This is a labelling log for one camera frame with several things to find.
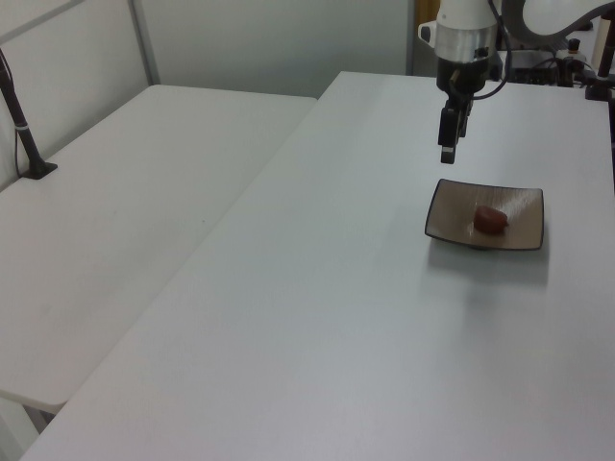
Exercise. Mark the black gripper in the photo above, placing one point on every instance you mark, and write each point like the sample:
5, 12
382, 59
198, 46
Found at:
461, 77

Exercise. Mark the small round red food item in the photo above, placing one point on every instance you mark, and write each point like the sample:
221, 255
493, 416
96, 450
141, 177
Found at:
490, 220

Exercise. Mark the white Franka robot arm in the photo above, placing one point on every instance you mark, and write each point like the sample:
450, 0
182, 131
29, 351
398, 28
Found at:
463, 33

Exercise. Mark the brown square ceramic plate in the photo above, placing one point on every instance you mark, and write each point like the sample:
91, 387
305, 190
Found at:
449, 211

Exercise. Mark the grey control equipment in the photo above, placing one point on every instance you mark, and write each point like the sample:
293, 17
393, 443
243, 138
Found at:
538, 67

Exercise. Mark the brown wooden panel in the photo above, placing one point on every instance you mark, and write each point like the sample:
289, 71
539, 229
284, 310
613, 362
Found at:
426, 9

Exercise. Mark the black pole with base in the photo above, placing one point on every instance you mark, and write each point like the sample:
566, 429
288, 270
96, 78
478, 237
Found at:
24, 129

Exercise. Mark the white table leg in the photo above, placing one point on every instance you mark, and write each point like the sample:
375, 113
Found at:
14, 427

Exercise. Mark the black clamp bracket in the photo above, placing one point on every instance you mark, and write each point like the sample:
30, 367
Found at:
598, 86

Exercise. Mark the dark red upright post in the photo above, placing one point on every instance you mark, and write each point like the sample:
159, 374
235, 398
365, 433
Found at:
606, 45

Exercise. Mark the grey metal frame post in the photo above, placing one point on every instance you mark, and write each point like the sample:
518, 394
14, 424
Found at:
144, 43

